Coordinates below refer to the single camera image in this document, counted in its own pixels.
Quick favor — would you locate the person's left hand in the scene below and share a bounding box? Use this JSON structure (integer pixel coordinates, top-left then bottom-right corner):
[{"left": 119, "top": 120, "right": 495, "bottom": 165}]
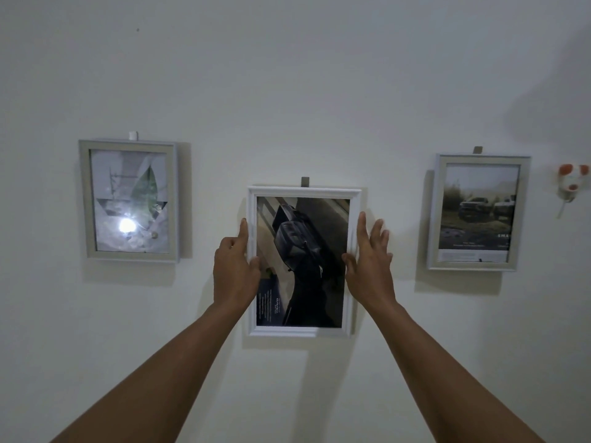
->
[{"left": 213, "top": 218, "right": 262, "bottom": 313}]

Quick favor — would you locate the person's right hand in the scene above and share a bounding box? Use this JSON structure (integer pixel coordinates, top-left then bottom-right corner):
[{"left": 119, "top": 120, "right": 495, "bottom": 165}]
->
[{"left": 342, "top": 211, "right": 398, "bottom": 315}]

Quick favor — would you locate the white picture frame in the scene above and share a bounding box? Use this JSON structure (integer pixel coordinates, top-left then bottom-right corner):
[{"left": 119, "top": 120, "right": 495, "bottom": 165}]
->
[{"left": 247, "top": 185, "right": 363, "bottom": 338}]

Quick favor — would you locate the person's left forearm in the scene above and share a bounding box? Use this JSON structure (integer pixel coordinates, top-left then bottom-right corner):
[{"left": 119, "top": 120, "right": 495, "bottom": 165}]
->
[{"left": 50, "top": 301, "right": 252, "bottom": 443}]

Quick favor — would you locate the person's right forearm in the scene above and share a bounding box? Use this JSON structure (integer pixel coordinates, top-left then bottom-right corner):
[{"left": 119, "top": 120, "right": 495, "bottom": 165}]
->
[{"left": 361, "top": 297, "right": 547, "bottom": 443}]

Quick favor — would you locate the grey frame with truck picture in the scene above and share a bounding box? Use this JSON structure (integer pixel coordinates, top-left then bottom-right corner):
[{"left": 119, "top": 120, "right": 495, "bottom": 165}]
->
[{"left": 426, "top": 153, "right": 532, "bottom": 272}]

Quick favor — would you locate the grey frame with leaf picture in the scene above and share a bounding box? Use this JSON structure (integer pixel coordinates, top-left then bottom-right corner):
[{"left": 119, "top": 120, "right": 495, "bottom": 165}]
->
[{"left": 78, "top": 139, "right": 180, "bottom": 264}]

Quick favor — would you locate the orange and white wall ornament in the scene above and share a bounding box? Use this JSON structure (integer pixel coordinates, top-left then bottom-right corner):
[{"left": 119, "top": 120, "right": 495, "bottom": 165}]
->
[{"left": 555, "top": 163, "right": 591, "bottom": 220}]

